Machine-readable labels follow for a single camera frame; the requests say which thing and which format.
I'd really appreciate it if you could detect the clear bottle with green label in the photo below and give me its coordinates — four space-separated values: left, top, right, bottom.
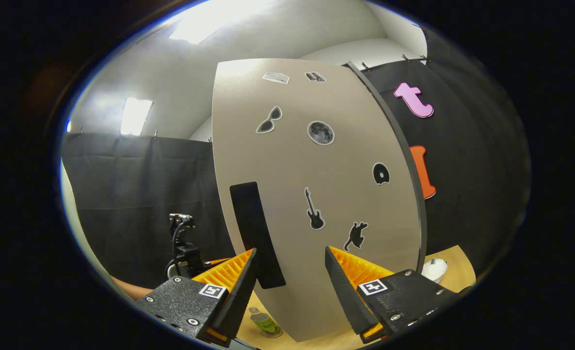
248 307 283 338

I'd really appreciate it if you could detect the black backdrop cloth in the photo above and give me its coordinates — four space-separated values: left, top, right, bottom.
60 27 531 290

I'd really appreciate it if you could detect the white lidded ceramic jar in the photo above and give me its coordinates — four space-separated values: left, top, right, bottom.
421 258 448 283

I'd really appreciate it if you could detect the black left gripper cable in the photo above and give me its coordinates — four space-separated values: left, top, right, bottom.
171 221 187 265

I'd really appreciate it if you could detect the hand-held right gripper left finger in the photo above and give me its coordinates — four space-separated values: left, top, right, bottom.
136 247 259 348

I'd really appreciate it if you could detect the beige cabinet door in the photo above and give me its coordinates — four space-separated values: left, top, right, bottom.
211 58 421 342

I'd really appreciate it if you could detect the grey cabinet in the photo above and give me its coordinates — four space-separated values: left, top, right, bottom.
343 61 428 273

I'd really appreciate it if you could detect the black cabinet door handle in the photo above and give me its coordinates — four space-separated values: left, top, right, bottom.
229 181 287 290

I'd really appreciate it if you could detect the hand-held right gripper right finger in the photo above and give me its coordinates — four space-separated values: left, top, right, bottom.
325 245 469 344

